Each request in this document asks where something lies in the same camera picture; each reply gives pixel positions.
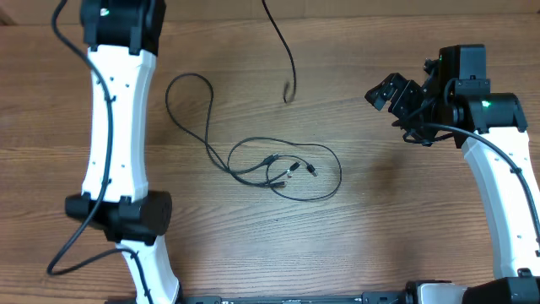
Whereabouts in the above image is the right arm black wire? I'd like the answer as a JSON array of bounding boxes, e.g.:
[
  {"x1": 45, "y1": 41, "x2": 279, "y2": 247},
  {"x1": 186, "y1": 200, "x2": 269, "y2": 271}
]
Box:
[{"x1": 391, "y1": 62, "x2": 540, "y2": 246}]

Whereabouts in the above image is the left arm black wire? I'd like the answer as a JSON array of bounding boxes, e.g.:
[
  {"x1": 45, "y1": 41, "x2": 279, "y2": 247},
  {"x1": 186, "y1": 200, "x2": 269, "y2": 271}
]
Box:
[{"x1": 46, "y1": 0, "x2": 155, "y2": 304}]

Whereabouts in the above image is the black USB cable silver plug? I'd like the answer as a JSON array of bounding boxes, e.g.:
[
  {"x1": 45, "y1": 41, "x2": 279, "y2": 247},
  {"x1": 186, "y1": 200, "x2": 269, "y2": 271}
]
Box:
[{"x1": 261, "y1": 0, "x2": 298, "y2": 105}]

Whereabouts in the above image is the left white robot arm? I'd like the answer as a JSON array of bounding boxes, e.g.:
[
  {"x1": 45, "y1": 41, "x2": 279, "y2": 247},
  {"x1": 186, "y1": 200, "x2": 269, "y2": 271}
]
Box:
[{"x1": 65, "y1": 0, "x2": 181, "y2": 303}]

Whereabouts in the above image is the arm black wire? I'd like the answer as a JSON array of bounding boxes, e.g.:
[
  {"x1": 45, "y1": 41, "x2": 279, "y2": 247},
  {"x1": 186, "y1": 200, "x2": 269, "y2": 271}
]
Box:
[
  {"x1": 46, "y1": 0, "x2": 155, "y2": 304},
  {"x1": 391, "y1": 62, "x2": 540, "y2": 246}
]

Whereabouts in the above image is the black multi-head charging cable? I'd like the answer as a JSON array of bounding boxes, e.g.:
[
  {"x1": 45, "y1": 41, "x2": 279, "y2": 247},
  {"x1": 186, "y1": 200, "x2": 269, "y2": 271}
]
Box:
[{"x1": 164, "y1": 72, "x2": 343, "y2": 202}]

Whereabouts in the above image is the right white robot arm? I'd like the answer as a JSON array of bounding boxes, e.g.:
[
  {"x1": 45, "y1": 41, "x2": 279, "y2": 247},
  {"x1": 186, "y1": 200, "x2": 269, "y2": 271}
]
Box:
[{"x1": 360, "y1": 44, "x2": 539, "y2": 304}]

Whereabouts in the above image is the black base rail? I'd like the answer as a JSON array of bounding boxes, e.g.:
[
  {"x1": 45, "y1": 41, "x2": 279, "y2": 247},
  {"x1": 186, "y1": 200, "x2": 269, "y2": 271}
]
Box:
[{"x1": 105, "y1": 278, "x2": 480, "y2": 304}]

